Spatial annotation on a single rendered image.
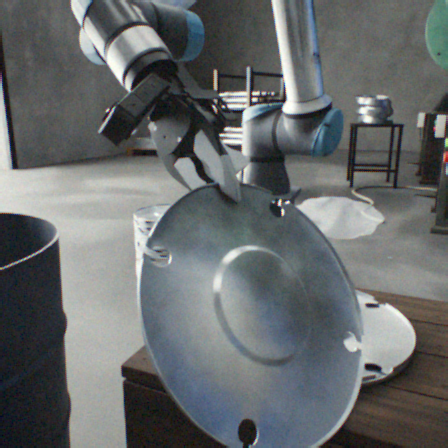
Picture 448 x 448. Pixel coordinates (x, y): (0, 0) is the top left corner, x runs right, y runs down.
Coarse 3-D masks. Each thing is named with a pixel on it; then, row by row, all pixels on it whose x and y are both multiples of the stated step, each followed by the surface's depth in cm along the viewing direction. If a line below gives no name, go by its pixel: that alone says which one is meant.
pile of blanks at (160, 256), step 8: (136, 224) 167; (144, 224) 161; (152, 224) 159; (136, 232) 168; (144, 232) 162; (136, 240) 170; (144, 240) 163; (136, 248) 170; (144, 248) 165; (160, 248) 161; (136, 256) 172; (152, 256) 162; (160, 256) 162; (168, 256) 161; (136, 264) 174; (160, 264) 162
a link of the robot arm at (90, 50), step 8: (152, 0) 74; (160, 0) 75; (168, 0) 76; (176, 0) 77; (184, 0) 79; (192, 0) 81; (184, 8) 81; (80, 40) 73; (88, 40) 71; (88, 48) 72; (96, 48) 71; (88, 56) 74; (96, 56) 72; (104, 64) 75
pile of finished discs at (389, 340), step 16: (368, 304) 71; (368, 320) 64; (384, 320) 64; (400, 320) 64; (352, 336) 59; (368, 336) 59; (384, 336) 60; (400, 336) 60; (368, 352) 56; (384, 352) 56; (400, 352) 56; (368, 368) 54; (384, 368) 52; (400, 368) 53; (368, 384) 50
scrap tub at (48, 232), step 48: (0, 240) 82; (48, 240) 75; (0, 288) 52; (48, 288) 62; (0, 336) 53; (48, 336) 62; (0, 384) 55; (48, 384) 63; (0, 432) 56; (48, 432) 65
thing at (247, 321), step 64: (192, 192) 46; (256, 192) 52; (192, 256) 43; (256, 256) 47; (320, 256) 54; (192, 320) 40; (256, 320) 43; (320, 320) 49; (192, 384) 37; (256, 384) 41; (320, 384) 45
